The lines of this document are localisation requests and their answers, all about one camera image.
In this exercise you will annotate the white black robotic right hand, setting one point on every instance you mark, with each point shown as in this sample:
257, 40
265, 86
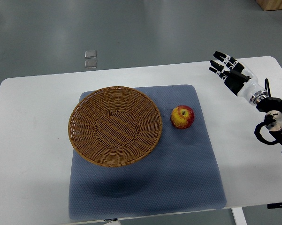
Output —
238, 78

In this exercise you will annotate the lower metal floor plate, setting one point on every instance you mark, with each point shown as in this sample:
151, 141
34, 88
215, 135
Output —
91, 64

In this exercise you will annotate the brown wicker basket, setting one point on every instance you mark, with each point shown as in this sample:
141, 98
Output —
115, 126

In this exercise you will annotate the upper metal floor plate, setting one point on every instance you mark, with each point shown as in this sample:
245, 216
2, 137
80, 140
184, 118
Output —
90, 54

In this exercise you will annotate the white table leg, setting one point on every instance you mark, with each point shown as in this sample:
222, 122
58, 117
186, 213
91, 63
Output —
238, 216

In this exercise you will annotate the red yellow apple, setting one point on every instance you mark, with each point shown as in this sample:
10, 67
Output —
182, 117

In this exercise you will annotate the black table control panel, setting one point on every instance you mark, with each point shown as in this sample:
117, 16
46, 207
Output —
274, 206

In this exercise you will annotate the wooden box corner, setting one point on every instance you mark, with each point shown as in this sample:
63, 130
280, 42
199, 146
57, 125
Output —
270, 5

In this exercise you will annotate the metal floor plate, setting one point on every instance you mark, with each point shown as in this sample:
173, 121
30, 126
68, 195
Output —
91, 64
90, 54

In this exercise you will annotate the blue grey fabric mat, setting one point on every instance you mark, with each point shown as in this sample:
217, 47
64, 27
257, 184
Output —
181, 174

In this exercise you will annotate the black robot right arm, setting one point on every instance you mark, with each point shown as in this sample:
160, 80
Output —
272, 107

